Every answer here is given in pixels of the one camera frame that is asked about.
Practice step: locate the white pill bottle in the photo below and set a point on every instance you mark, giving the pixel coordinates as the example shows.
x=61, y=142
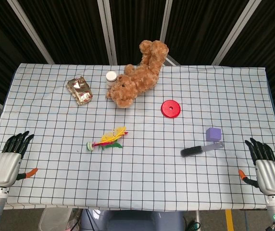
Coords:
x=111, y=79

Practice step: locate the gold foil snack bag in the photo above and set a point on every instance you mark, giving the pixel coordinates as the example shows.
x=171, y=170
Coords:
x=79, y=90

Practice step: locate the colourful feather shuttlecock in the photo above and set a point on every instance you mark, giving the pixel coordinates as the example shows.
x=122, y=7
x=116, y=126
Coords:
x=108, y=141

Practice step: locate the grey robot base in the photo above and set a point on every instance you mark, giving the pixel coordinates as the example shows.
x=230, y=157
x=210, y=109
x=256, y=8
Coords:
x=132, y=220

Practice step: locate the purple foam cube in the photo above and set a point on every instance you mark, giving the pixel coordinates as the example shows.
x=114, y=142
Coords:
x=213, y=134

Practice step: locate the red plastic disc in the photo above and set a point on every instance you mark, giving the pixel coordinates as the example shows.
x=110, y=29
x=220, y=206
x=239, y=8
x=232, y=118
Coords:
x=171, y=108

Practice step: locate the checked light blue tablecloth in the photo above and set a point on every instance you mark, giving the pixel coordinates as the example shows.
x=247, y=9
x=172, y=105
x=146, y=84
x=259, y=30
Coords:
x=137, y=168

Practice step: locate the brown teddy bear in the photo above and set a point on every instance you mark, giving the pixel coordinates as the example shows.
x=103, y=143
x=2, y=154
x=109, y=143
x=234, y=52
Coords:
x=137, y=74

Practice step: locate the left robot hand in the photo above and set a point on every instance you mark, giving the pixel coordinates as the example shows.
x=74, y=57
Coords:
x=6, y=166

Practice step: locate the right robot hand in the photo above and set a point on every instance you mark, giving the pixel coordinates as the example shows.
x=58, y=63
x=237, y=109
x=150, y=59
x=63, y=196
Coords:
x=268, y=173

